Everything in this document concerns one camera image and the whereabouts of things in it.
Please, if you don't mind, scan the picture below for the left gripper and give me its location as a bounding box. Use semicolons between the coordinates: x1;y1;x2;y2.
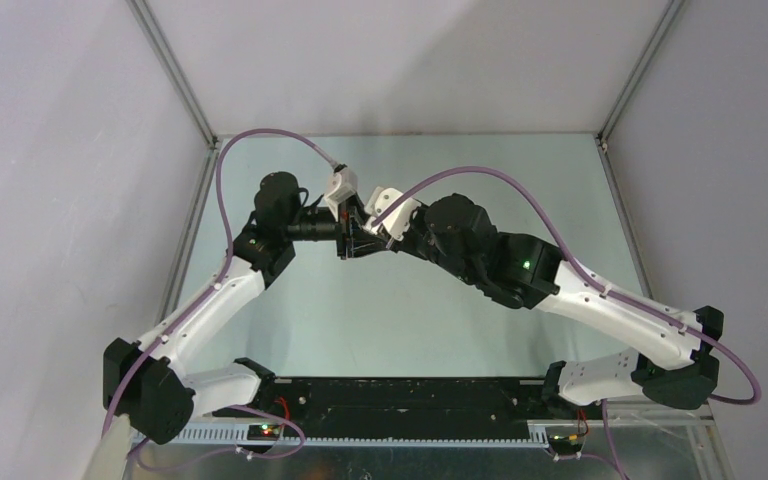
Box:
282;193;389;260

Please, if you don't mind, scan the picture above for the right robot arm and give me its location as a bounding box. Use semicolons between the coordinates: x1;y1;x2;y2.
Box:
367;193;723;418

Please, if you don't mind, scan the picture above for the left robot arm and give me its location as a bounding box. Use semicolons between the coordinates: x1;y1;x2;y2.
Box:
103;165;366;444

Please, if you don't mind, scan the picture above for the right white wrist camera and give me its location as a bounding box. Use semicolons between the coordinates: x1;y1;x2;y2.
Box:
362;186;422;242

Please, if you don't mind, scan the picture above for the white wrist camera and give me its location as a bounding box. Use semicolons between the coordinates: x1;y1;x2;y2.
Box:
362;186;422;242
323;164;358;220

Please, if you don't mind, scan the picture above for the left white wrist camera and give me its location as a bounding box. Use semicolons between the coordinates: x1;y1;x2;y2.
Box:
323;164;358;220

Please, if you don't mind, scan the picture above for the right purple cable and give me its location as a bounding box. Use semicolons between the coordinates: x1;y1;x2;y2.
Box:
370;166;762;406

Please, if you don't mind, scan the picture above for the purple cable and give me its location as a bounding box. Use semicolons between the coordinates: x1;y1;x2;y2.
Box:
370;166;762;406
102;129;342;439

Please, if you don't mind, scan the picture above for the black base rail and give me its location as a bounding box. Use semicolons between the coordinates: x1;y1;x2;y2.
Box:
249;377;602;441

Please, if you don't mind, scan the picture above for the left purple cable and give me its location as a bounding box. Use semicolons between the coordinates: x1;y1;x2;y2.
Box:
102;129;342;439

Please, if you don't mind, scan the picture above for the aluminium frame rail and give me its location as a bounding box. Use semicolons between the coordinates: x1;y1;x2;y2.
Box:
113;376;717;452

